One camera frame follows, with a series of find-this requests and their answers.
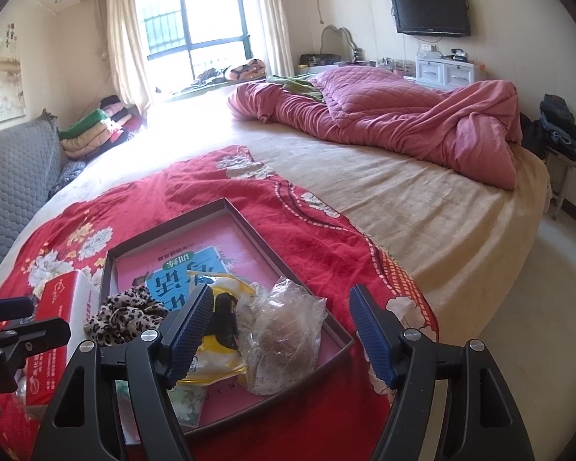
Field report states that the cream wooden chair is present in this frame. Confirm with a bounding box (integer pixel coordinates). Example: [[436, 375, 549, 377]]
[[545, 151, 576, 222]]

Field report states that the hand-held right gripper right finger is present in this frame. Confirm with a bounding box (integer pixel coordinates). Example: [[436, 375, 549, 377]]
[[348, 283, 533, 461]]

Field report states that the black bag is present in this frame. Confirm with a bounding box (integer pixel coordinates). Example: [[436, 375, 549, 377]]
[[518, 113, 548, 159]]

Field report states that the clear plastic bag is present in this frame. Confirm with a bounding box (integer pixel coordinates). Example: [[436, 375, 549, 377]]
[[237, 276, 328, 397]]

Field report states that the red floral blanket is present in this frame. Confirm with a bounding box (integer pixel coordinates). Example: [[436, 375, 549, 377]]
[[0, 144, 440, 461]]

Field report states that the floral wall painting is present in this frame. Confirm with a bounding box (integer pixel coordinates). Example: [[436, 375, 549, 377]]
[[0, 19, 27, 128]]

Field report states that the dark floral cushion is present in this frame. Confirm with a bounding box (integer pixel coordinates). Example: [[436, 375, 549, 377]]
[[48, 159, 87, 197]]

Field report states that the stack of folded blankets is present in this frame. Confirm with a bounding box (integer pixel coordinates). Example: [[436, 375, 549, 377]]
[[58, 95, 147, 160]]

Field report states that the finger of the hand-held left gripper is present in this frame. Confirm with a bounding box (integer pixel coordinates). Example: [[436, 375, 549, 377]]
[[0, 297, 34, 322], [0, 319, 73, 363]]

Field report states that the dark shallow tray pink bottom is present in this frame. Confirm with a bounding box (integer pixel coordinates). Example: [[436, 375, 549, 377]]
[[98, 197, 355, 438]]

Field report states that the red tissue box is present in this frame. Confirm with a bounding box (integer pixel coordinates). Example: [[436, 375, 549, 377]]
[[17, 269, 101, 406]]

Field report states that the pile of dark clothes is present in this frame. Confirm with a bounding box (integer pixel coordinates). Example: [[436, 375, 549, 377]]
[[540, 95, 576, 161]]

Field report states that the green white tissue packet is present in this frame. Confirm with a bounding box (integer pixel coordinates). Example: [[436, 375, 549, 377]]
[[166, 384, 209, 430]]

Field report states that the pink quilted duvet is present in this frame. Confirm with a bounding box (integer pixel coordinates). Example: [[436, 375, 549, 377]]
[[227, 66, 524, 190]]

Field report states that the green blanket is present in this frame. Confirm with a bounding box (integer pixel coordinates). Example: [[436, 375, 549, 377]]
[[267, 75, 324, 103]]

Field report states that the white dressing table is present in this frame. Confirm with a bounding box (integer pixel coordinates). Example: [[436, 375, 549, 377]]
[[298, 60, 356, 78]]

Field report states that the bed with beige sheet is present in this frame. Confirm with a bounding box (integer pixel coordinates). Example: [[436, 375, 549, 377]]
[[0, 77, 553, 347]]

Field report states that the orange dark rolled blanket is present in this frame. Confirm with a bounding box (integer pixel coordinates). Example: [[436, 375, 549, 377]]
[[223, 59, 266, 81]]

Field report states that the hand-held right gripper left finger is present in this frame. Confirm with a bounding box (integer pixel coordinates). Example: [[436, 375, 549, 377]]
[[33, 282, 217, 461]]

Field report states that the yellow white plastic bag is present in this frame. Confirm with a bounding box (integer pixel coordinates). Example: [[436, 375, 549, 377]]
[[177, 271, 270, 385]]

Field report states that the black framed window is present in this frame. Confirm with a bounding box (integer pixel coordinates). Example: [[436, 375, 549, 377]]
[[134, 0, 250, 80]]

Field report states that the heart shaped mirror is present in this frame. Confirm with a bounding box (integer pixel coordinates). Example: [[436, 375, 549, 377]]
[[321, 25, 361, 63]]

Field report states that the black wall television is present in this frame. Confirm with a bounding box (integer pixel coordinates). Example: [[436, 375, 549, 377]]
[[390, 0, 471, 38]]

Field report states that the leopard print scrunchie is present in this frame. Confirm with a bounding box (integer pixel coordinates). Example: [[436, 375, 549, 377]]
[[84, 285, 169, 347]]

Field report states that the cream curtain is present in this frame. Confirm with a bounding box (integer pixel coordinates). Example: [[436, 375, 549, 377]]
[[254, 0, 296, 78], [103, 0, 152, 123]]

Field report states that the white drawer cabinet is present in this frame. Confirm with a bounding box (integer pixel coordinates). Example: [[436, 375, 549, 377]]
[[415, 54, 476, 90]]

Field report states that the grey quilted headboard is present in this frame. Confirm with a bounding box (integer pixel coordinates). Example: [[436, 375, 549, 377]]
[[0, 118, 65, 289]]

